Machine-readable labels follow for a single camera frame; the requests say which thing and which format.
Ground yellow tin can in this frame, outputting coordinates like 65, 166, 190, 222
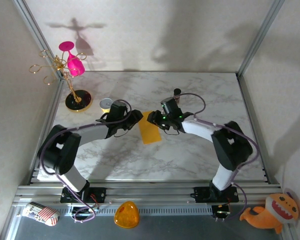
99, 97, 115, 115

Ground aluminium side rail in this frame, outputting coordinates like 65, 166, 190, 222
26, 76, 66, 186
236, 74, 278, 186

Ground gold glass rack stand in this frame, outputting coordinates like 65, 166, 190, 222
28, 49, 93, 113

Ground slotted grey cable duct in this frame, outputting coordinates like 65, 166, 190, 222
69, 205, 214, 216

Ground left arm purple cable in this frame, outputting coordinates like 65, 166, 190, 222
39, 99, 133, 224

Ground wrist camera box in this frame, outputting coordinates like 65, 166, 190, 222
160, 97, 181, 116
108, 100, 130, 117

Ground orange triangular plastic container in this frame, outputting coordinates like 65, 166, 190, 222
113, 200, 141, 229

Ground black controller board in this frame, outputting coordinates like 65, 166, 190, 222
211, 204, 232, 222
70, 205, 99, 218

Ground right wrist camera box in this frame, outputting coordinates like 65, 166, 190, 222
160, 97, 181, 116

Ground orange shark plush toy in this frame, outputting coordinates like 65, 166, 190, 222
239, 192, 300, 235

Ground aluminium frame post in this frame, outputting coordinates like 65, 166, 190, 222
11, 0, 66, 80
236, 0, 286, 79

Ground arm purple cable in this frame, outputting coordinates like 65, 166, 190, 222
176, 92, 260, 223
39, 99, 133, 224

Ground dark spice bottle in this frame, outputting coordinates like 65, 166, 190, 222
173, 87, 183, 104

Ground striped white fabric pouch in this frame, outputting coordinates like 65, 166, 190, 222
21, 201, 61, 227

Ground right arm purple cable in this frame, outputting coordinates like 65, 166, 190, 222
176, 92, 260, 223

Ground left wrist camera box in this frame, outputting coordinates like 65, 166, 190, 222
108, 100, 130, 117

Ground pink wine glass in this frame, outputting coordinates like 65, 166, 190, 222
58, 41, 86, 77

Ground aluminium mounting rail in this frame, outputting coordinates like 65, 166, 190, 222
11, 183, 284, 208

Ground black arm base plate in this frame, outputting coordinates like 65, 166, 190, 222
59, 186, 107, 204
193, 186, 240, 203

